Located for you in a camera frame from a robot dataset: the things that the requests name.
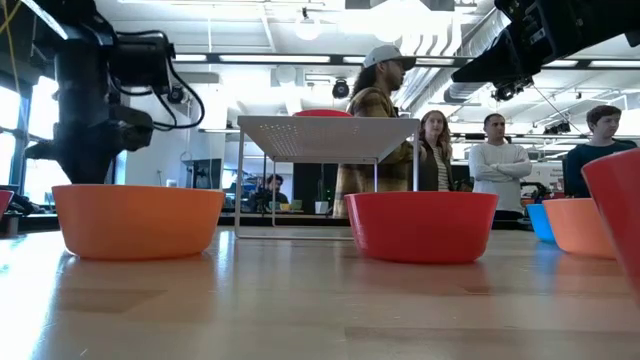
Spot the blue plastic mini bowl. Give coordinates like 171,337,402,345
524,202,557,245

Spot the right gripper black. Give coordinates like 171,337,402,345
451,0,640,84

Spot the person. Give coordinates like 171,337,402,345
467,112,534,214
249,173,291,214
563,103,640,200
332,43,426,219
417,109,459,194

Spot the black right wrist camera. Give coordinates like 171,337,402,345
491,74,535,103

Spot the white globe lamp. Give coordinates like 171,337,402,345
293,14,322,42

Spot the red plastic mini bowl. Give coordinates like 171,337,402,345
580,147,640,306
292,108,355,119
343,190,500,265
0,188,16,221

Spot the orange plastic mini bowl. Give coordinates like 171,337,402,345
51,183,227,261
541,197,619,261

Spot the silver ventilation duct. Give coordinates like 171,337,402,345
399,9,501,107

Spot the white perforated metal shelf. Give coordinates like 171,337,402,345
233,114,421,241

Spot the black aluminium frame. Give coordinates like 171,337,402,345
0,212,536,234

